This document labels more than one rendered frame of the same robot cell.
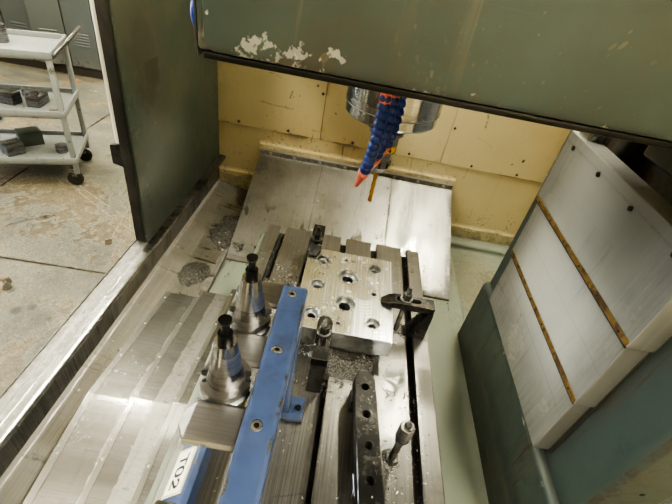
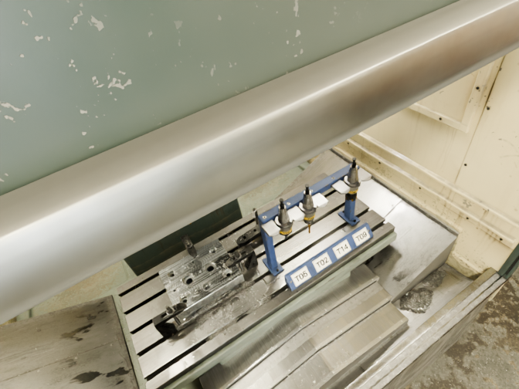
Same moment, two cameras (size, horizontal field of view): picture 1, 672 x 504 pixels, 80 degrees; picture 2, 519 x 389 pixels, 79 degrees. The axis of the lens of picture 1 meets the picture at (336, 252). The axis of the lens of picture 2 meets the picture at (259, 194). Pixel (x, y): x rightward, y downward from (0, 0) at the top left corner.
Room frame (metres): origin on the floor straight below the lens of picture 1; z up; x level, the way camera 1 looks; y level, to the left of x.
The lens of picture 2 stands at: (0.75, 0.77, 2.11)
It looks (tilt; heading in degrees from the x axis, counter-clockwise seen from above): 44 degrees down; 247
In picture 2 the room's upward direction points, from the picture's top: 11 degrees counter-clockwise
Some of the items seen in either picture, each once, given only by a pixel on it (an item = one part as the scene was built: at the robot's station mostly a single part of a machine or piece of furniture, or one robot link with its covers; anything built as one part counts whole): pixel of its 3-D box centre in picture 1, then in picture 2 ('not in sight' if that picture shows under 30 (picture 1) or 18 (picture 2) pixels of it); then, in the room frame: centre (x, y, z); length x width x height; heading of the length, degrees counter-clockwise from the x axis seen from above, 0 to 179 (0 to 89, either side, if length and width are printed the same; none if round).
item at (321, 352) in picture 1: (321, 345); (240, 259); (0.57, -0.01, 0.97); 0.13 x 0.03 x 0.15; 1
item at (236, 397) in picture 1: (226, 382); (307, 207); (0.29, 0.10, 1.21); 0.06 x 0.06 x 0.03
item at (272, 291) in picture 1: (259, 292); (271, 228); (0.45, 0.11, 1.21); 0.07 x 0.05 x 0.01; 91
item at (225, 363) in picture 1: (225, 359); (307, 198); (0.29, 0.10, 1.26); 0.04 x 0.04 x 0.07
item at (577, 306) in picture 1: (561, 286); not in sight; (0.70, -0.49, 1.16); 0.48 x 0.05 x 0.51; 1
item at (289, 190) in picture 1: (346, 230); (82, 383); (1.36, -0.03, 0.75); 0.89 x 0.67 x 0.26; 91
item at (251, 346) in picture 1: (238, 347); (296, 214); (0.34, 0.10, 1.21); 0.07 x 0.05 x 0.01; 91
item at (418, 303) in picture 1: (405, 310); (191, 248); (0.73, -0.20, 0.97); 0.13 x 0.03 x 0.15; 91
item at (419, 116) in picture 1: (398, 79); not in sight; (0.69, -0.04, 1.50); 0.16 x 0.16 x 0.12
